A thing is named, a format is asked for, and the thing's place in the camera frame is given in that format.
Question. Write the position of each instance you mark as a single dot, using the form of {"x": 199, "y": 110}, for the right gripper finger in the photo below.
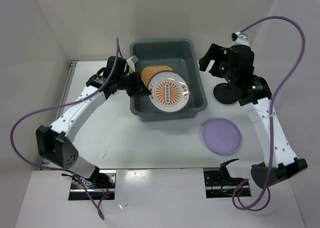
{"x": 216, "y": 68}
{"x": 209, "y": 59}

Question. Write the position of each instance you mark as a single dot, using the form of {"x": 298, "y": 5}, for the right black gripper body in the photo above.
{"x": 228, "y": 72}

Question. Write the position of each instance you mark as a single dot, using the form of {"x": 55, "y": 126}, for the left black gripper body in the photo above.
{"x": 131, "y": 83}

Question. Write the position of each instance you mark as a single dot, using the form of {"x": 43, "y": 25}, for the woven bamboo square tray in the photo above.
{"x": 148, "y": 72}

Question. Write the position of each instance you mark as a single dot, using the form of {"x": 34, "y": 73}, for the round patterned plate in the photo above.
{"x": 169, "y": 92}

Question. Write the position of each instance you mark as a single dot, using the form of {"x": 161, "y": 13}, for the purple round plate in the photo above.
{"x": 222, "y": 136}

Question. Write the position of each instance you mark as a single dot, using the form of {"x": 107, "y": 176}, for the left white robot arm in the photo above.
{"x": 55, "y": 142}

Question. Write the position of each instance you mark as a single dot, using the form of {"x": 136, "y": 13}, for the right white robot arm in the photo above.
{"x": 280, "y": 161}

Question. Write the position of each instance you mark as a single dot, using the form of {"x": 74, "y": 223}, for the grey plastic bin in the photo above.
{"x": 178, "y": 54}

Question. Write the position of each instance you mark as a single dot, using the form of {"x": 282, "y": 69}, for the black round plate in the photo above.
{"x": 225, "y": 94}

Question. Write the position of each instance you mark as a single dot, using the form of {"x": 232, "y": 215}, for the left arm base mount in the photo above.
{"x": 103, "y": 188}

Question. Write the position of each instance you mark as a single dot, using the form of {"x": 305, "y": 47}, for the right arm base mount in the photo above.
{"x": 218, "y": 187}

